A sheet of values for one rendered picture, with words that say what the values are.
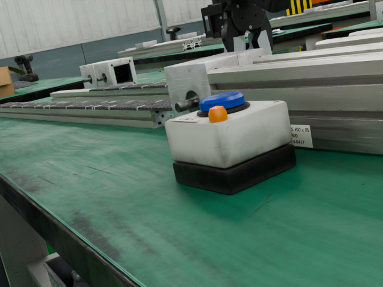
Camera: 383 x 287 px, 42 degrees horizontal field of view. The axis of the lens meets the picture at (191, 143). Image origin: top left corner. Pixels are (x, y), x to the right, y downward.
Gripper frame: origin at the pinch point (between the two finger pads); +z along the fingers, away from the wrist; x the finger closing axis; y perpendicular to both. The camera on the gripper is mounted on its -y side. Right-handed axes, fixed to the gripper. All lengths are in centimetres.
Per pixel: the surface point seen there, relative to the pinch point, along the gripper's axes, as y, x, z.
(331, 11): 269, -362, -3
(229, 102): -32.2, 32.7, -3.9
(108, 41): 1041, -504, -28
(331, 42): -21.1, 5.0, -5.3
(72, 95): 79, 2, 1
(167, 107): -4.4, 21.5, -0.4
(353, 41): -24.5, 5.0, -5.0
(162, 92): 27.8, 1.9, 1.2
